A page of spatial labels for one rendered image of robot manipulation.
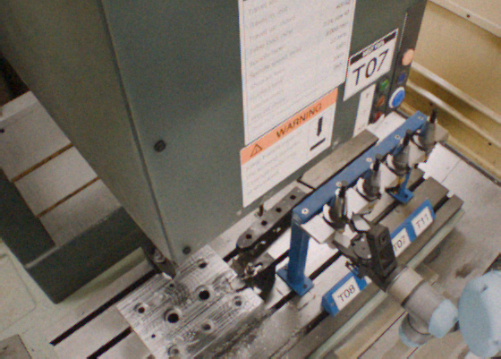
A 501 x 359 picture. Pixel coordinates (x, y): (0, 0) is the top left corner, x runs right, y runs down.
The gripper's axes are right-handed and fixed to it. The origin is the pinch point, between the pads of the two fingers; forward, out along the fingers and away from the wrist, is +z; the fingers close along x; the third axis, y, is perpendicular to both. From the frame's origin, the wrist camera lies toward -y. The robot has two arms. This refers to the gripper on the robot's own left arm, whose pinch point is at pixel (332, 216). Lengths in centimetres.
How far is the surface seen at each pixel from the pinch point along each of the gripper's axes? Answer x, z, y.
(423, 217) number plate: 34.2, -9.3, 24.9
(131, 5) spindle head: -39, -6, -73
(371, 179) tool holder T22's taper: 9.4, -2.0, -7.1
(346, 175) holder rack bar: 8.9, 4.4, -3.0
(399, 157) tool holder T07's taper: 20.2, -1.7, -6.2
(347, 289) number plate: 0.9, -9.5, 25.2
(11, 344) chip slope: -82, 53, 57
